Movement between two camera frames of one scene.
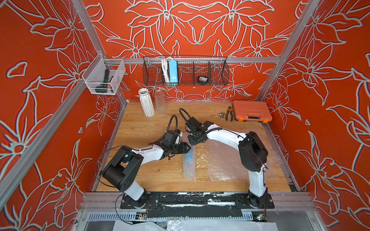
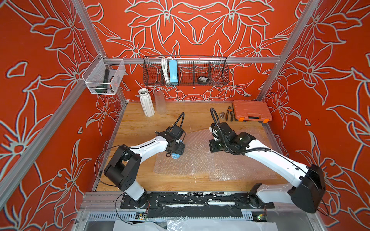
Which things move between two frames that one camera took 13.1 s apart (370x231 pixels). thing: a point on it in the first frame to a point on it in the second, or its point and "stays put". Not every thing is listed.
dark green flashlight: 102,88 stays put
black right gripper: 191,143 to 211,144
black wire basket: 216,70 stays put
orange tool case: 251,110 stays put
